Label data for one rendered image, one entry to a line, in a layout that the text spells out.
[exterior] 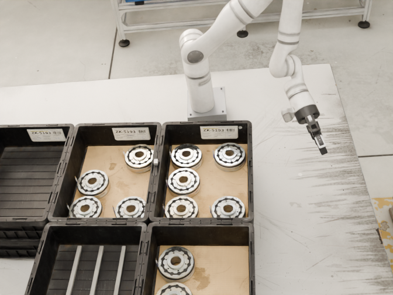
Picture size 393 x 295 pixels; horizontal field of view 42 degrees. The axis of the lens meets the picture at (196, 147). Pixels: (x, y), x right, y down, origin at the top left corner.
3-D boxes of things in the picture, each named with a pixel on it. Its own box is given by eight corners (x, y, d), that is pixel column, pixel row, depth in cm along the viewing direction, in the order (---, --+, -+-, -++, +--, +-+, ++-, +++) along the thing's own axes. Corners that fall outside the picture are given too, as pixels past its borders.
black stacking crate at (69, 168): (84, 147, 184) (76, 124, 175) (166, 146, 181) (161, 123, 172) (58, 243, 157) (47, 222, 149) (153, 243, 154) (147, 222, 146)
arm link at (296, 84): (307, 99, 171) (285, 103, 168) (290, 61, 176) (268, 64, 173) (317, 88, 165) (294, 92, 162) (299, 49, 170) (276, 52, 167)
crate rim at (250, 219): (163, 126, 174) (162, 121, 172) (251, 124, 171) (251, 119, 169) (149, 226, 147) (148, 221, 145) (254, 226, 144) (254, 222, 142)
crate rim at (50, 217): (77, 127, 177) (75, 123, 175) (162, 126, 174) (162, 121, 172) (48, 226, 150) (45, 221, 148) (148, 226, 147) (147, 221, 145)
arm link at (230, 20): (240, 7, 158) (234, -10, 164) (176, 58, 170) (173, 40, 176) (257, 24, 164) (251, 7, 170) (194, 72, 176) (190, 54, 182)
